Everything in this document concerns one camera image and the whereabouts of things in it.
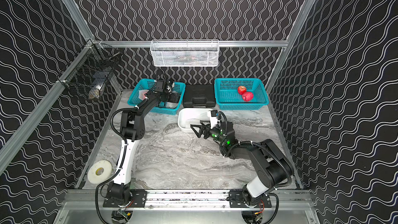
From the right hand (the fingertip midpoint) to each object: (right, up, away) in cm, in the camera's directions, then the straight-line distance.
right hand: (196, 123), depth 84 cm
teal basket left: (-40, +24, +30) cm, 56 cm away
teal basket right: (+23, +16, +33) cm, 43 cm away
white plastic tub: (-6, +3, +22) cm, 23 cm away
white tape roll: (-49, -25, 0) cm, 55 cm away
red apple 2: (+36, +16, +26) cm, 47 cm away
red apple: (+32, +21, +29) cm, 49 cm away
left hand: (-17, +19, +27) cm, 37 cm away
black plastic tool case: (+1, +17, +27) cm, 32 cm away
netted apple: (-39, +18, +26) cm, 50 cm away
